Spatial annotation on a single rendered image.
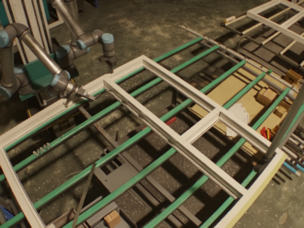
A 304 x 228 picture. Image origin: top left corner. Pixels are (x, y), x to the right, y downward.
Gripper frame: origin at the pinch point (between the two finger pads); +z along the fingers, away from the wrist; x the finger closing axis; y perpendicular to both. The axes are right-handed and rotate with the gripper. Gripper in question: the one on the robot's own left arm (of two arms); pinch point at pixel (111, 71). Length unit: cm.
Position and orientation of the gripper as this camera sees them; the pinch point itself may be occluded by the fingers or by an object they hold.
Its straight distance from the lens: 209.5
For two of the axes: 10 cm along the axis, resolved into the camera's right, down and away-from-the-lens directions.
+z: 0.0, 6.8, 7.4
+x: -6.7, -5.5, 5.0
